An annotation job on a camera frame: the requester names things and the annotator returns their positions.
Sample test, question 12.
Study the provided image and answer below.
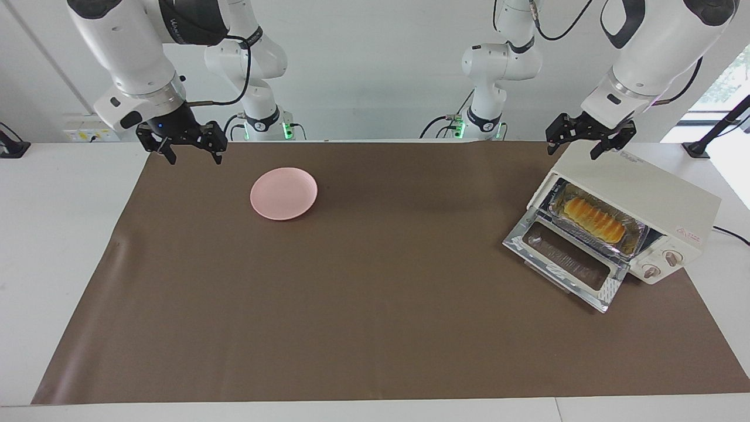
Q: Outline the brown table mat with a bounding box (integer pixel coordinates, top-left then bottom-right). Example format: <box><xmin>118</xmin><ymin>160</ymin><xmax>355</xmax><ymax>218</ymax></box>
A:
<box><xmin>31</xmin><ymin>141</ymin><xmax>750</xmax><ymax>405</ymax></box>

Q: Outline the cream white toaster oven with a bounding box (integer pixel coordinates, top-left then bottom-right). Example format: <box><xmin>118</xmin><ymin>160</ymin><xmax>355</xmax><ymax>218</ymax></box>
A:
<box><xmin>526</xmin><ymin>142</ymin><xmax>722</xmax><ymax>286</ymax></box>

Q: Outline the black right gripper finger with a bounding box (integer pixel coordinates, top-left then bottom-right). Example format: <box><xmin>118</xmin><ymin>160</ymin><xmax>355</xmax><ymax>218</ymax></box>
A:
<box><xmin>196</xmin><ymin>121</ymin><xmax>229</xmax><ymax>165</ymax></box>
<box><xmin>136</xmin><ymin>122</ymin><xmax>178</xmax><ymax>165</ymax></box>

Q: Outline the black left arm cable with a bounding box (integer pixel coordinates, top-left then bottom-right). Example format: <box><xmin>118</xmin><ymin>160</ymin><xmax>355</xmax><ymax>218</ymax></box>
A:
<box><xmin>530</xmin><ymin>0</ymin><xmax>704</xmax><ymax>107</ymax></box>

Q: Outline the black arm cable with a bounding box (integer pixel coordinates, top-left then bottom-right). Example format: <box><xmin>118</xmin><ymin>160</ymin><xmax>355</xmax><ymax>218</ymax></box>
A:
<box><xmin>186</xmin><ymin>34</ymin><xmax>254</xmax><ymax>108</ymax></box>
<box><xmin>530</xmin><ymin>0</ymin><xmax>704</xmax><ymax>107</ymax></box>

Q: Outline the black clamp stand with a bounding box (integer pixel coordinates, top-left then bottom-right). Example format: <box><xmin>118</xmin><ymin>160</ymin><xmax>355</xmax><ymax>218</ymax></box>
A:
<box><xmin>0</xmin><ymin>122</ymin><xmax>31</xmax><ymax>159</ymax></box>
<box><xmin>681</xmin><ymin>94</ymin><xmax>750</xmax><ymax>159</ymax></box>

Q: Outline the white wall outlet box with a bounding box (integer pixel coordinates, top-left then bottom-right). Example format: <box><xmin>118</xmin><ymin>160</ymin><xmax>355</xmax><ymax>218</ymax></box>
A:
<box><xmin>63</xmin><ymin>113</ymin><xmax>127</xmax><ymax>143</ymax></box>

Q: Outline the golden sliced bread loaf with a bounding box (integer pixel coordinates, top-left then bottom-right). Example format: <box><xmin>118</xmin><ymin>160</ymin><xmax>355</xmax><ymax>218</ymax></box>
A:
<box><xmin>564</xmin><ymin>197</ymin><xmax>626</xmax><ymax>244</ymax></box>

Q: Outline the aluminium foil tray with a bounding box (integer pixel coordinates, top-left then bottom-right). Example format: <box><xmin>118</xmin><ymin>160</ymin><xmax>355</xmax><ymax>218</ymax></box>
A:
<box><xmin>549</xmin><ymin>183</ymin><xmax>650</xmax><ymax>258</ymax></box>

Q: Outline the black oven power cable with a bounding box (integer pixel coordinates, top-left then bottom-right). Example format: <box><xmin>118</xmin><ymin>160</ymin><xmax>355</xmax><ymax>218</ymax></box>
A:
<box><xmin>712</xmin><ymin>226</ymin><xmax>750</xmax><ymax>247</ymax></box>

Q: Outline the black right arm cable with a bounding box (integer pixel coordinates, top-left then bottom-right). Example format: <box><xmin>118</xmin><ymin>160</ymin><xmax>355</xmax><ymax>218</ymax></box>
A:
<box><xmin>186</xmin><ymin>34</ymin><xmax>254</xmax><ymax>108</ymax></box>

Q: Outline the pink round plate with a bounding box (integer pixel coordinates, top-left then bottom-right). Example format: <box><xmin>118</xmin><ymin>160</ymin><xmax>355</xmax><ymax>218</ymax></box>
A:
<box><xmin>250</xmin><ymin>167</ymin><xmax>318</xmax><ymax>221</ymax></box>

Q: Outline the chrome glass oven door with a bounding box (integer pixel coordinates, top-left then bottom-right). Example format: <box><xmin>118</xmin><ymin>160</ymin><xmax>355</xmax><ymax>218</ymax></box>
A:
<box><xmin>502</xmin><ymin>208</ymin><xmax>630</xmax><ymax>313</ymax></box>

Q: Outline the black base cable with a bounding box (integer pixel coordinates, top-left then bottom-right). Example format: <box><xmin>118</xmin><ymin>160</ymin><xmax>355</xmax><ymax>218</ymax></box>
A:
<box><xmin>419</xmin><ymin>88</ymin><xmax>476</xmax><ymax>139</ymax></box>
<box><xmin>223</xmin><ymin>113</ymin><xmax>247</xmax><ymax>141</ymax></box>

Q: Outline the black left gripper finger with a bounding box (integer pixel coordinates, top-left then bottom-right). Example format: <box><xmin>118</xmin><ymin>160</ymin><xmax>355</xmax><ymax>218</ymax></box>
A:
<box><xmin>546</xmin><ymin>113</ymin><xmax>572</xmax><ymax>156</ymax></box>
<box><xmin>590</xmin><ymin>120</ymin><xmax>637</xmax><ymax>161</ymax></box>

